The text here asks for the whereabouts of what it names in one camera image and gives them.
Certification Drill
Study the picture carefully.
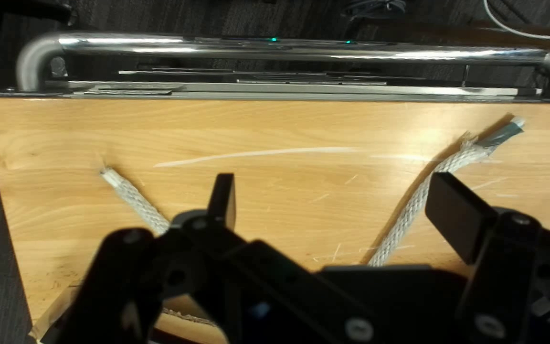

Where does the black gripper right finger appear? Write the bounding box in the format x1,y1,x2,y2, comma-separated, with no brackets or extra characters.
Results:
426,171,497,263

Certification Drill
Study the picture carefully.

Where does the white braided rope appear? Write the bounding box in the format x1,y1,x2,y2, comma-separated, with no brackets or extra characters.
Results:
98,114,528,267

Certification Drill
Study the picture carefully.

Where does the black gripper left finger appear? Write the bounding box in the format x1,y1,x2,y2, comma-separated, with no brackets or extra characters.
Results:
209,173,237,228

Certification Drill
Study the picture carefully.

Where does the chrome cart handle bar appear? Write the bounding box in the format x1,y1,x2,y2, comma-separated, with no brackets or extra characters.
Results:
16,32,550,95

